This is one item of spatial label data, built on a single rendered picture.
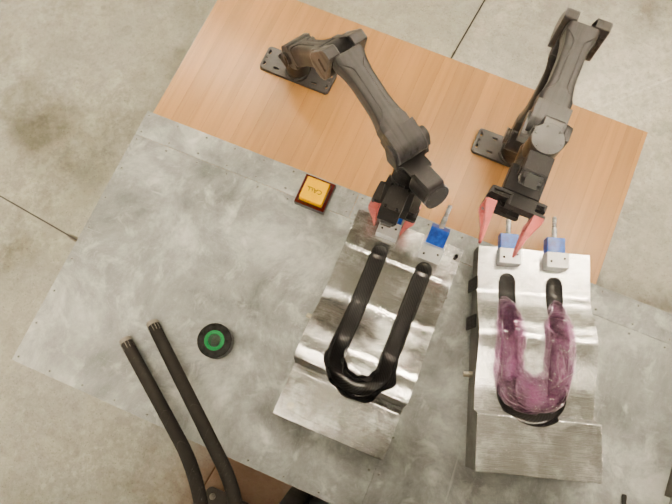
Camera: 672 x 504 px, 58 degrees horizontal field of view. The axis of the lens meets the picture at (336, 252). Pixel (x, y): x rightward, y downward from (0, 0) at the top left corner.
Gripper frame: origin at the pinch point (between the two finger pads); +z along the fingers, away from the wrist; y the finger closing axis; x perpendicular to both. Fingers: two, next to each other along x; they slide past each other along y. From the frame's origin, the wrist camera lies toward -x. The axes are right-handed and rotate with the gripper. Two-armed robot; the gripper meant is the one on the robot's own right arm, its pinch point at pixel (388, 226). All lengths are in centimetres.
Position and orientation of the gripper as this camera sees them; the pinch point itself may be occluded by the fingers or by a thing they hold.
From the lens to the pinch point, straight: 139.3
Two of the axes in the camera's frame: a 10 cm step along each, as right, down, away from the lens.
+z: -1.8, 6.7, 7.2
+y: 9.2, 3.7, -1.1
